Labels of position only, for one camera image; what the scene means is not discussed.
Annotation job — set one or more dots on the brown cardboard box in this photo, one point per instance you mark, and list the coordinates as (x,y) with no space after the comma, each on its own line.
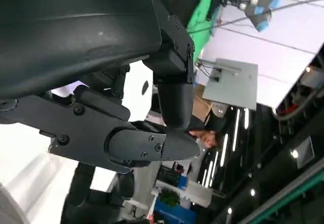
(201,105)

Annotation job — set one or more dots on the green plant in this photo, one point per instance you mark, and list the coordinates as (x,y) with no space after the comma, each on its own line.
(169,197)

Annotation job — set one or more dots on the white desk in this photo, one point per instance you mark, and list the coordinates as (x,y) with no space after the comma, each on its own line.
(197,193)

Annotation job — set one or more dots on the white ceiling light strip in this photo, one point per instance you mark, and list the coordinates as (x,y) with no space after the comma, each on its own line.
(225,145)
(236,132)

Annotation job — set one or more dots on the large blue box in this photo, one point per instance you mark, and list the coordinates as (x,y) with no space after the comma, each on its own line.
(174,214)

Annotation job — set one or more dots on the small blue box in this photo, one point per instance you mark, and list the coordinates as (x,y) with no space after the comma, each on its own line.
(182,183)

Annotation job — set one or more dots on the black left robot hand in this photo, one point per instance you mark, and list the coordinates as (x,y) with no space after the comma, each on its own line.
(76,31)

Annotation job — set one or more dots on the green metal beam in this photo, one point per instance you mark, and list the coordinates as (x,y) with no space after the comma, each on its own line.
(291,198)

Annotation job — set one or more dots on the green cloth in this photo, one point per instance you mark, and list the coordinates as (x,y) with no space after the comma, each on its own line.
(202,18)

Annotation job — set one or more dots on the person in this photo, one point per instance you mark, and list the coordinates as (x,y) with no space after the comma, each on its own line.
(207,137)

